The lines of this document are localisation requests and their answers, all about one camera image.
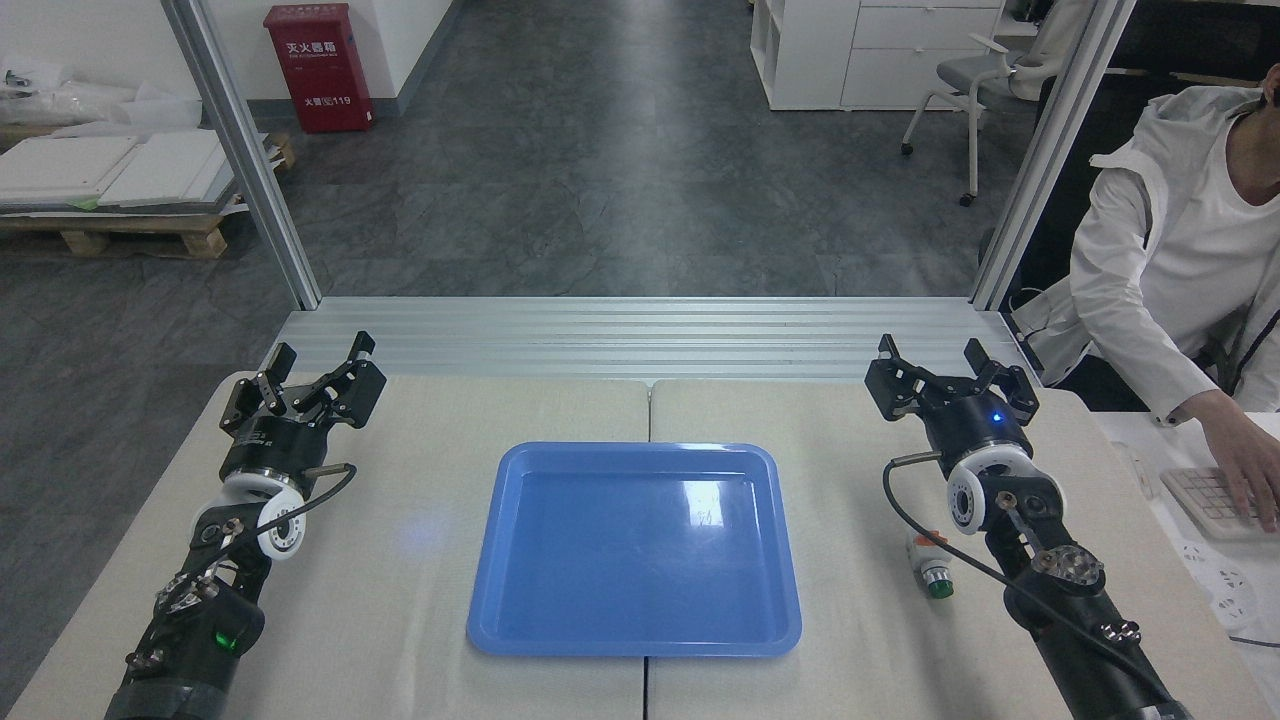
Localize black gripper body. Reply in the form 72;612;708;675
220;410;325;491
922;393;1035;473

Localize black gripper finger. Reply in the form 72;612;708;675
290;332;388;430
962;340;1041;429
865;334;946;422
221;343;299;437

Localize white switch part green button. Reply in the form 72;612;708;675
907;530;956;601

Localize blue plastic tray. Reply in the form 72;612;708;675
466;441;804;659

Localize person's hand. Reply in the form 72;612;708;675
1180;388;1280;534

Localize wooden pallet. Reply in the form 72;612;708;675
0;132;298;261

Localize white keyboard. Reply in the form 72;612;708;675
1160;465;1280;544

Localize white boards stack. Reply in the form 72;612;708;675
0;128;243;213

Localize white power strip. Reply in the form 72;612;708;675
1175;540;1259;631

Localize grey office chair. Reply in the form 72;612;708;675
900;28;1063;208

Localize red fire extinguisher box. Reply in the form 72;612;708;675
263;3;376;135

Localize white cabinet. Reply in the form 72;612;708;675
750;0;1007;112

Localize clear plastic bags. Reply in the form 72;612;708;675
0;60;203;129

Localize silver aluminium post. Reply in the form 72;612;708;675
968;0;1139;311
160;0;323;311

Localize silver aluminium rail platform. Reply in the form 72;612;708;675
262;296;1043;386

